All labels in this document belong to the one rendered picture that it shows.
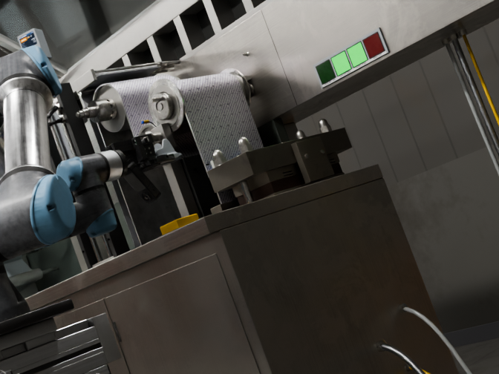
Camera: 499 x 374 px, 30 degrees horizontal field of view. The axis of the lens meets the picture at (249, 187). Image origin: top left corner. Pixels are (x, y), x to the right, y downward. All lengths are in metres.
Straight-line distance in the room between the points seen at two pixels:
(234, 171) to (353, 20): 0.52
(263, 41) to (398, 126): 2.23
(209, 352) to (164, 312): 0.17
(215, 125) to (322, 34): 0.38
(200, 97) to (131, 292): 0.57
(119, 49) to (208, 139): 0.80
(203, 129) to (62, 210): 0.91
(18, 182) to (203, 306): 0.68
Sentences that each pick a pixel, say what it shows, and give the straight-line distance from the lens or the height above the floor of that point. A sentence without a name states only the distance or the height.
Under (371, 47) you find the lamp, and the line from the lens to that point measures 2.47.
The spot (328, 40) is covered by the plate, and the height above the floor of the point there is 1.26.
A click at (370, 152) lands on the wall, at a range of 5.01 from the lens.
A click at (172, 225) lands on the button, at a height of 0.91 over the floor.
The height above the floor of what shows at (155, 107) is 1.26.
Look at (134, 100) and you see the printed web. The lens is 2.74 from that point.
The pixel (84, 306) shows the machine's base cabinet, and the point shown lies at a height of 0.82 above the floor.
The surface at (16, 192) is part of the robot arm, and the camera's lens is 1.69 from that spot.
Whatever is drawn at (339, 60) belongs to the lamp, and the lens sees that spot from 2.54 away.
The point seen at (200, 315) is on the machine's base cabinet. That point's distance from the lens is 2.23.
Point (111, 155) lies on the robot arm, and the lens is 2.28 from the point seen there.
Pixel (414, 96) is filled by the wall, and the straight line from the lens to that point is 4.78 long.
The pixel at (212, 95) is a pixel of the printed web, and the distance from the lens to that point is 2.59.
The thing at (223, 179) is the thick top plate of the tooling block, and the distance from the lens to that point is 2.39.
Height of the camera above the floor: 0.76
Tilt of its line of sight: 5 degrees up
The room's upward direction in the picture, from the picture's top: 20 degrees counter-clockwise
